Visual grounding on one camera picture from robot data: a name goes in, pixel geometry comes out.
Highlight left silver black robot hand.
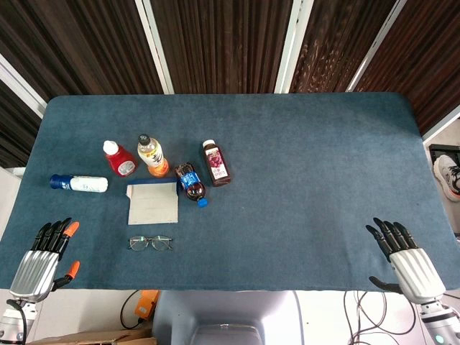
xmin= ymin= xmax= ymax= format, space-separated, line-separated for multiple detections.
xmin=9 ymin=217 xmax=81 ymax=303

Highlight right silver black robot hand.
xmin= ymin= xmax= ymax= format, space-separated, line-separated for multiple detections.
xmin=365 ymin=217 xmax=446 ymax=305

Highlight eyeglasses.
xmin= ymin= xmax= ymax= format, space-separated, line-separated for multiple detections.
xmin=127 ymin=234 xmax=174 ymax=252

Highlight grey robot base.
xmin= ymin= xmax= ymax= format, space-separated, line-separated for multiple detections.
xmin=152 ymin=290 xmax=305 ymax=345

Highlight brown cardboard box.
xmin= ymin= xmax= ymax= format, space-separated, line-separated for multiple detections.
xmin=27 ymin=325 xmax=157 ymax=345

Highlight white bottle blue cap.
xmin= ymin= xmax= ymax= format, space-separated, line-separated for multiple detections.
xmin=49 ymin=174 xmax=109 ymax=194

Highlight white sneaker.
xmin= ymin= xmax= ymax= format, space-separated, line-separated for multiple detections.
xmin=433 ymin=154 xmax=460 ymax=202

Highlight orange device under table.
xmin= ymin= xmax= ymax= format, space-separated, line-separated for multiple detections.
xmin=136 ymin=289 xmax=160 ymax=321

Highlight black rack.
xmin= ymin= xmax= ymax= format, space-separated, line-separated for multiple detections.
xmin=429 ymin=143 xmax=460 ymax=170

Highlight red ketchup bottle white cap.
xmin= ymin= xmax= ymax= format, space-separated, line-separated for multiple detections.
xmin=103 ymin=139 xmax=139 ymax=178

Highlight blue table cloth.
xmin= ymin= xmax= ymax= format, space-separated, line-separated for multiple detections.
xmin=0 ymin=92 xmax=460 ymax=292

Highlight orange drink bottle black cap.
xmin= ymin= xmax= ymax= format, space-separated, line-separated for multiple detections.
xmin=137 ymin=134 xmax=170 ymax=178

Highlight cola bottle blue cap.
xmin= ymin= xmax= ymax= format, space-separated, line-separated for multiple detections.
xmin=174 ymin=162 xmax=210 ymax=209

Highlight dark grape juice bottle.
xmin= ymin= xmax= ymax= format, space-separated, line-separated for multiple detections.
xmin=202 ymin=139 xmax=231 ymax=188

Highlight thin tangled floor cables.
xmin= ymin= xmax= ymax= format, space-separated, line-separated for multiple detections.
xmin=343 ymin=290 xmax=428 ymax=345

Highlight black cable loop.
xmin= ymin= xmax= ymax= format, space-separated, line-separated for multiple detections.
xmin=119 ymin=289 xmax=152 ymax=330

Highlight white partition frame post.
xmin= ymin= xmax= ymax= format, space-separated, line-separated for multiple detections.
xmin=346 ymin=0 xmax=409 ymax=93
xmin=0 ymin=53 xmax=47 ymax=119
xmin=134 ymin=0 xmax=175 ymax=95
xmin=274 ymin=0 xmax=316 ymax=94
xmin=422 ymin=107 xmax=460 ymax=145

